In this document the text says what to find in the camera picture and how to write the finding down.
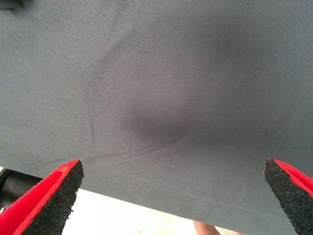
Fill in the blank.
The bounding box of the black frame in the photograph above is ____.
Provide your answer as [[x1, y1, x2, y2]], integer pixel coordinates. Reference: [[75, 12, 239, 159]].
[[0, 168, 44, 212]]

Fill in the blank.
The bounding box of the dark grey table cloth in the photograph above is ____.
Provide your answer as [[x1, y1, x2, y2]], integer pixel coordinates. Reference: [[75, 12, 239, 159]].
[[0, 0, 313, 235]]

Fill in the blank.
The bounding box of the person's bare leg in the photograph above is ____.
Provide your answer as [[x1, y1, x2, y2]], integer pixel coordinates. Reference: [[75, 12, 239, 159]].
[[192, 219, 222, 235]]

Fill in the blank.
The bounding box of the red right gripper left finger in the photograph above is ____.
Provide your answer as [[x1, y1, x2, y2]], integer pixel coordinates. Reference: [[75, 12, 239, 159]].
[[0, 158, 85, 235]]

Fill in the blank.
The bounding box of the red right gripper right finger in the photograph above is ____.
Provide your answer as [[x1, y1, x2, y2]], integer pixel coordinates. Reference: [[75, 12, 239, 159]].
[[263, 158, 313, 235]]

